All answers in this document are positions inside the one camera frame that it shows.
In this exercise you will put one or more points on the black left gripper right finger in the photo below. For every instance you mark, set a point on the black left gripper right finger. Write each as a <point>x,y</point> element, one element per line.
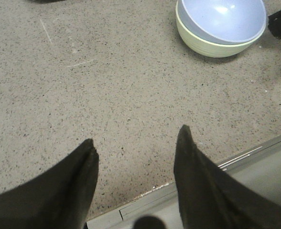
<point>209,198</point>

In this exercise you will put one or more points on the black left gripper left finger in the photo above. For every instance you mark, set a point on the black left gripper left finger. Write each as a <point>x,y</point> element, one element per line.
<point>59,198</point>

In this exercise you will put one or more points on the blue bowl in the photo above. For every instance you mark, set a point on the blue bowl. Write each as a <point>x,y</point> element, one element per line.
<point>223,21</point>

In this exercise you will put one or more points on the green bowl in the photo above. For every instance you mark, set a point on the green bowl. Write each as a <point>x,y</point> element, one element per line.
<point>206,48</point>

